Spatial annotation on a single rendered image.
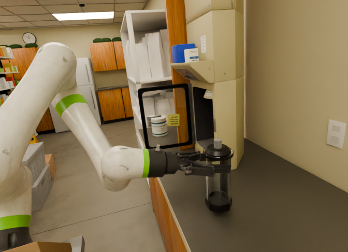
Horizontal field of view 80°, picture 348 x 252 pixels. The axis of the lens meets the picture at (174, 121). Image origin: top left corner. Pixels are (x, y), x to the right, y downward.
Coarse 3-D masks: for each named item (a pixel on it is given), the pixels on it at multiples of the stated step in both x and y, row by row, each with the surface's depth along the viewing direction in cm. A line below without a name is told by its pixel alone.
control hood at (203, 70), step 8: (176, 64) 107; (184, 64) 95; (192, 64) 89; (200, 64) 90; (208, 64) 91; (192, 72) 97; (200, 72) 91; (208, 72) 92; (200, 80) 101; (208, 80) 93
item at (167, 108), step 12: (144, 96) 121; (156, 96) 122; (168, 96) 123; (180, 96) 125; (144, 108) 123; (156, 108) 124; (168, 108) 125; (180, 108) 127; (156, 120) 126; (168, 120) 127; (180, 120) 129; (156, 132) 128; (168, 132) 130; (180, 132) 131; (156, 144) 130; (168, 144) 132
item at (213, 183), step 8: (232, 152) 72; (208, 160) 73; (216, 160) 70; (224, 160) 69; (208, 176) 74; (216, 176) 72; (224, 176) 72; (208, 184) 75; (216, 184) 73; (224, 184) 73; (208, 192) 77; (216, 192) 74; (224, 192) 74; (208, 200) 78; (216, 200) 75; (224, 200) 75
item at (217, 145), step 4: (216, 140) 72; (220, 140) 72; (212, 144) 77; (216, 144) 72; (220, 144) 72; (208, 148) 73; (212, 148) 73; (216, 148) 73; (220, 148) 73; (224, 148) 72; (228, 148) 73; (208, 152) 72; (212, 152) 71; (216, 152) 70; (220, 152) 70; (224, 152) 70; (228, 152) 71; (216, 156) 70; (220, 156) 70
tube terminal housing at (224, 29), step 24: (192, 24) 107; (216, 24) 88; (240, 24) 100; (216, 48) 91; (240, 48) 103; (216, 72) 94; (240, 72) 106; (216, 96) 96; (240, 96) 109; (216, 120) 100; (240, 120) 112; (240, 144) 116
